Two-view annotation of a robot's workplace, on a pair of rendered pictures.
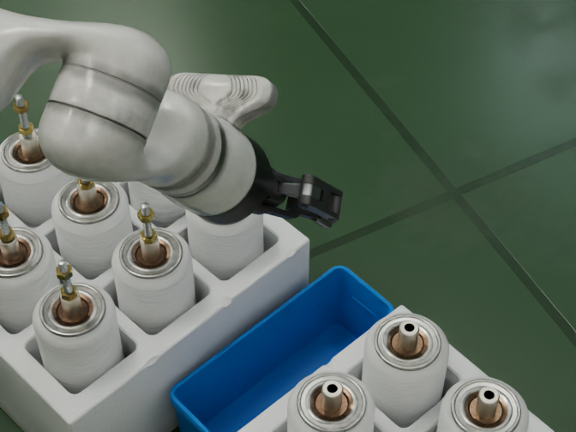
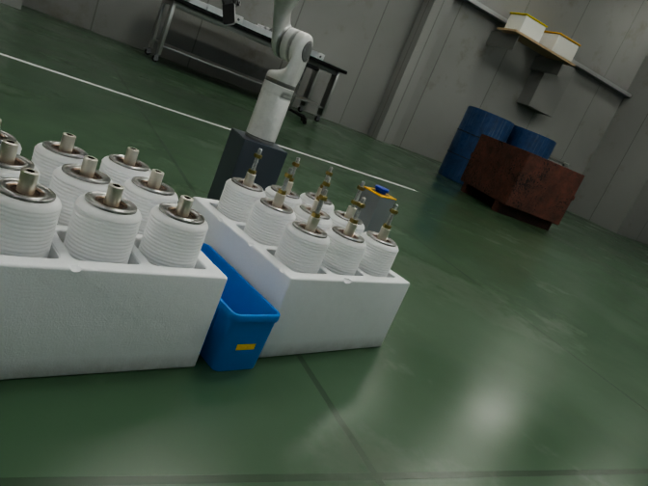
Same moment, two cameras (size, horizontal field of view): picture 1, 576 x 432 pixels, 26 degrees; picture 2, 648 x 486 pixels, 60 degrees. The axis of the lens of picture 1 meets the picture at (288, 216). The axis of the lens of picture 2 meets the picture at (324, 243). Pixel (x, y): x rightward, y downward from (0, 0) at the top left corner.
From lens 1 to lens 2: 166 cm
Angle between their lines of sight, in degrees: 76
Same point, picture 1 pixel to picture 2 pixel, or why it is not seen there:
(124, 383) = (209, 211)
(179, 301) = (252, 224)
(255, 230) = (291, 238)
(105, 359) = (223, 204)
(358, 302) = (254, 332)
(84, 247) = not seen: hidden behind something
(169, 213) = not seen: hidden behind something
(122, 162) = not seen: outside the picture
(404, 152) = (418, 465)
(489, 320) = (234, 435)
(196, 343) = (230, 245)
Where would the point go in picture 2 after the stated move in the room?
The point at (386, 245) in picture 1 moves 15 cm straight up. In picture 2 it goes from (319, 416) to (352, 344)
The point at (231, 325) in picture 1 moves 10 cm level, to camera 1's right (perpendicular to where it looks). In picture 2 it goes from (242, 265) to (232, 282)
